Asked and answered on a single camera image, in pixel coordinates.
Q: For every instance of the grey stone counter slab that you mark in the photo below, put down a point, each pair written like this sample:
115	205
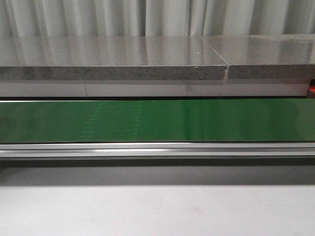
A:
109	58

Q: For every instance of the green conveyor belt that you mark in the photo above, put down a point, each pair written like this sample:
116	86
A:
271	120

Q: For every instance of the red plastic tray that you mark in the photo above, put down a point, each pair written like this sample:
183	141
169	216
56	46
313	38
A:
311	90

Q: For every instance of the grey curtain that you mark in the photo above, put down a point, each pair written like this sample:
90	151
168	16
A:
155	17

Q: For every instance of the aluminium conveyor frame rail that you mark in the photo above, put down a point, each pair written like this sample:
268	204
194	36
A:
114	154

